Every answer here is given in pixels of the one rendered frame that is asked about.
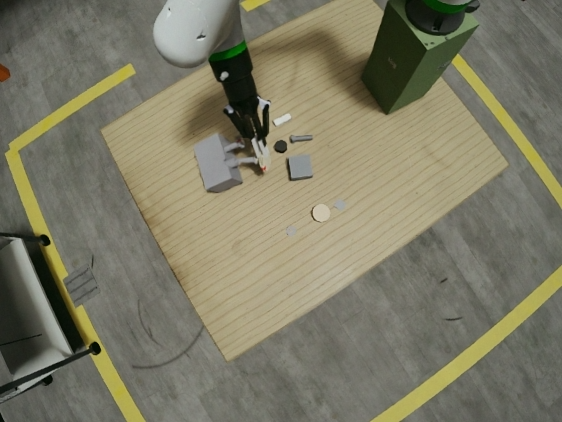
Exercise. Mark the black round disc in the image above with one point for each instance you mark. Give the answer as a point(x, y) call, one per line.
point(281, 146)

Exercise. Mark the grey bolt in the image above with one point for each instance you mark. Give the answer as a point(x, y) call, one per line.
point(300, 138)

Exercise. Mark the beige short cylinder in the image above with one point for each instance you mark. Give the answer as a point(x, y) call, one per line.
point(321, 213)

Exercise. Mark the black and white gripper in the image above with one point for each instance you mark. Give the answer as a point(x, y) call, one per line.
point(242, 95)

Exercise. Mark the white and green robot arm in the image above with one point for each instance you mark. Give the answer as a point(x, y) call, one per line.
point(189, 32)

